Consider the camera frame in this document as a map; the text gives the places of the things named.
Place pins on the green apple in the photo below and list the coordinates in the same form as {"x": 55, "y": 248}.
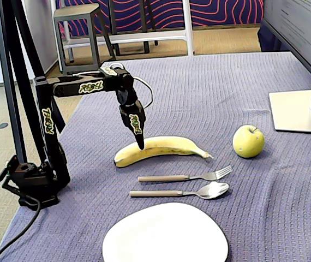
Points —
{"x": 248, "y": 142}

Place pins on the white plate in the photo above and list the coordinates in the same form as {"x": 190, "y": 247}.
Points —
{"x": 166, "y": 234}

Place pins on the white tube table frame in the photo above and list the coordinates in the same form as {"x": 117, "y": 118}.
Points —
{"x": 188, "y": 27}

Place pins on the blue woven tablecloth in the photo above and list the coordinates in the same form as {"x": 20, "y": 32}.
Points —
{"x": 199, "y": 95}

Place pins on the black tripod legs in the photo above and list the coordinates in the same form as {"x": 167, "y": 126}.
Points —
{"x": 8, "y": 68}

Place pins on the yellow banana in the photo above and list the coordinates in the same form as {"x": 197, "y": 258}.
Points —
{"x": 166, "y": 148}

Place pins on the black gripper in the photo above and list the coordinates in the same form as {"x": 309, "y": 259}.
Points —
{"x": 132, "y": 118}

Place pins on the black chair legs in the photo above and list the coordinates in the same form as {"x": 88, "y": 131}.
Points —
{"x": 146, "y": 46}

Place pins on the black robot arm with stickers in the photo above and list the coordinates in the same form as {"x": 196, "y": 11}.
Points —
{"x": 46, "y": 142}

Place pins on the black floor disc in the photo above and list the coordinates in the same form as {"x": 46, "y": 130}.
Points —
{"x": 2, "y": 125}

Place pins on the grey metal stool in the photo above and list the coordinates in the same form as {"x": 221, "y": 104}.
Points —
{"x": 75, "y": 12}

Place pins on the monitor with silver stand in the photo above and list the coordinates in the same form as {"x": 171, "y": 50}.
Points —
{"x": 294, "y": 27}

